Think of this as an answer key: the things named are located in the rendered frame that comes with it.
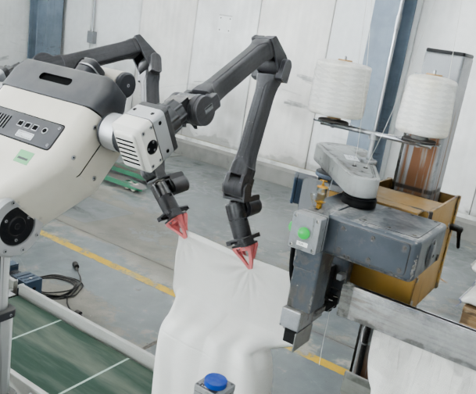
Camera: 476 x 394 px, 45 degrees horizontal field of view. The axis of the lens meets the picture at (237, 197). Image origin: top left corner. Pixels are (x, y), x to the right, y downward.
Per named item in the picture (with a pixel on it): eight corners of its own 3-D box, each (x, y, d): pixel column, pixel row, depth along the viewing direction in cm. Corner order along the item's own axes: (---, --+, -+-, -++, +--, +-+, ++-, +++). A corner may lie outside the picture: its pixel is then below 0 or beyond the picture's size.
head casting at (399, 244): (284, 305, 150) (305, 195, 142) (324, 281, 170) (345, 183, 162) (395, 352, 134) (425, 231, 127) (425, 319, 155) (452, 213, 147)
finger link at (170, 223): (202, 230, 190) (188, 205, 192) (187, 234, 184) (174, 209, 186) (188, 240, 194) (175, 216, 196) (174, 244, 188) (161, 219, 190)
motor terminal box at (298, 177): (287, 210, 190) (293, 176, 187) (289, 203, 200) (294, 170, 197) (312, 214, 189) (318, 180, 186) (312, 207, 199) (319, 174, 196)
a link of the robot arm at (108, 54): (136, 41, 206) (148, 27, 198) (152, 76, 207) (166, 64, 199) (18, 68, 179) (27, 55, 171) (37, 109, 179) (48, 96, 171)
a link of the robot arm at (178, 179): (140, 170, 194) (152, 162, 188) (167, 161, 201) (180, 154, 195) (153, 203, 194) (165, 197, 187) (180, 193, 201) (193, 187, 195)
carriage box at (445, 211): (327, 288, 175) (348, 188, 167) (368, 262, 203) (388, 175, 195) (406, 318, 163) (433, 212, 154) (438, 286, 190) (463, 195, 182)
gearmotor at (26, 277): (-20, 287, 300) (-18, 260, 296) (6, 279, 312) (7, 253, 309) (17, 308, 285) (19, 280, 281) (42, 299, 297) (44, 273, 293)
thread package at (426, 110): (384, 130, 156) (399, 68, 152) (402, 128, 168) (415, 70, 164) (439, 143, 149) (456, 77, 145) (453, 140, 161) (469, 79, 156)
